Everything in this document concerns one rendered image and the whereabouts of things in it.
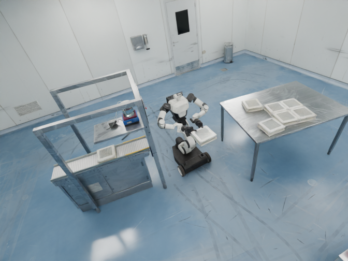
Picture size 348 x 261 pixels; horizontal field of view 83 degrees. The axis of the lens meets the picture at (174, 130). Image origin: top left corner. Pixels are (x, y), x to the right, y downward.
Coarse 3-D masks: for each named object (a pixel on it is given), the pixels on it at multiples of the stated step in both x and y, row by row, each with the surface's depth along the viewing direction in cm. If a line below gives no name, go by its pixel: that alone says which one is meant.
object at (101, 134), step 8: (120, 120) 261; (96, 128) 254; (104, 128) 252; (112, 128) 249; (120, 128) 247; (128, 128) 244; (136, 128) 242; (144, 128) 244; (96, 136) 242; (104, 136) 239; (112, 136) 237
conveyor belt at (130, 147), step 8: (128, 144) 288; (136, 144) 286; (144, 144) 283; (120, 152) 278; (128, 152) 276; (80, 160) 278; (88, 160) 276; (96, 160) 273; (56, 168) 273; (72, 168) 268; (80, 168) 266; (56, 176) 261
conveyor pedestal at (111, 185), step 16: (144, 160) 301; (96, 176) 279; (112, 176) 289; (128, 176) 299; (144, 176) 310; (64, 192) 277; (96, 192) 298; (112, 192) 308; (128, 192) 321; (80, 208) 308
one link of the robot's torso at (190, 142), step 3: (186, 120) 316; (186, 123) 317; (177, 126) 316; (183, 132) 308; (183, 135) 317; (186, 135) 315; (189, 135) 316; (186, 138) 309; (189, 138) 310; (192, 138) 312; (186, 141) 311; (189, 141) 310; (192, 141) 311; (195, 141) 312; (189, 144) 309; (192, 144) 311; (195, 144) 316; (189, 147) 312
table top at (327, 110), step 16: (256, 96) 336; (272, 96) 329; (288, 96) 322; (304, 96) 316; (320, 96) 310; (240, 112) 309; (256, 112) 303; (320, 112) 281; (336, 112) 276; (256, 128) 275; (288, 128) 266; (304, 128) 264
